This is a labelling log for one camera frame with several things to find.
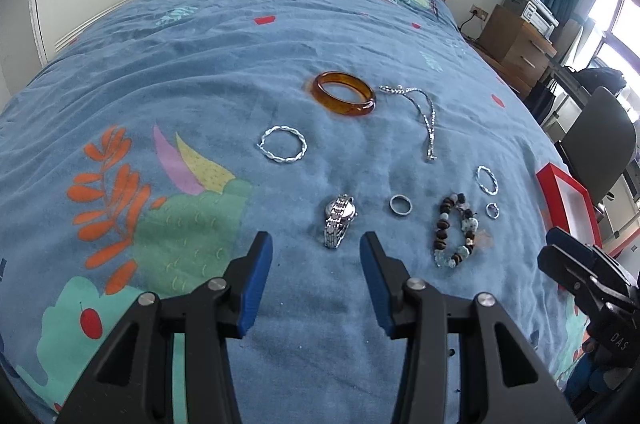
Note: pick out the red jewelry box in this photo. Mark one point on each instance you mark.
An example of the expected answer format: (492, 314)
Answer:
(569, 205)

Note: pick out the amber bangle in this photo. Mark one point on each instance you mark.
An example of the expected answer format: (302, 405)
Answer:
(343, 94)

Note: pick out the grey chair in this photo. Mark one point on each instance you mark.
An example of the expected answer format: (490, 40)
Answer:
(599, 145)

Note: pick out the white printer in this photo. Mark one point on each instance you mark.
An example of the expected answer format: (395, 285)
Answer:
(536, 13)

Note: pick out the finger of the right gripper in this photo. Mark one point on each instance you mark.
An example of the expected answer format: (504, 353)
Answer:
(563, 240)
(577, 276)

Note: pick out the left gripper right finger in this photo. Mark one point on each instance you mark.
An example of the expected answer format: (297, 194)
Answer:
(394, 304)

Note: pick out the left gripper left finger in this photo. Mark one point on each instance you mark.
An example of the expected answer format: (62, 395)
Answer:
(246, 278)

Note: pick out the wall socket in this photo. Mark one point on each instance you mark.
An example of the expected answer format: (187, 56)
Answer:
(479, 12)

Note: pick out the blue patterned bedspread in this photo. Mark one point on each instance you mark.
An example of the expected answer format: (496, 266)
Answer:
(150, 152)

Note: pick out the silver wristwatch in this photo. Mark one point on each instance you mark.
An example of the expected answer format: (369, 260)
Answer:
(339, 216)

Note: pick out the dark backpack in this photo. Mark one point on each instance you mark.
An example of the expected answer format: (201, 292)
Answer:
(593, 78)

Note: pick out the wooden drawer cabinet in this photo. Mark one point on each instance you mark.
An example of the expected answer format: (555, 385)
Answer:
(515, 49)

